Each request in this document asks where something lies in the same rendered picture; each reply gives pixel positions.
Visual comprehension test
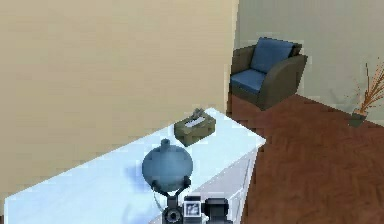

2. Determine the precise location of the grey armchair with blue cushions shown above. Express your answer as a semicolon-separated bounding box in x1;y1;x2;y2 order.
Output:
229;36;309;111

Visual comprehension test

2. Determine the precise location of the olive tissue box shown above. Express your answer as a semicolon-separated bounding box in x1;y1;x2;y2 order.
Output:
173;107;217;148

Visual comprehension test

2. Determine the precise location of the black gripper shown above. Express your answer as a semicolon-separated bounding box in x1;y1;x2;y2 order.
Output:
150;175;192;224

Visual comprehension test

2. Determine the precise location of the potted plant with orange twigs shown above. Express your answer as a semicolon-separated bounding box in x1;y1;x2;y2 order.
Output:
346;57;384;129

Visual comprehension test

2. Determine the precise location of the round blue vase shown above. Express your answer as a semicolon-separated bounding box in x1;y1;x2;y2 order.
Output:
141;138;195;194

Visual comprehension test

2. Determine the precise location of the white cabinet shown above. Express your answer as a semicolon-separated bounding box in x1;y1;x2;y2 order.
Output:
3;107;267;224

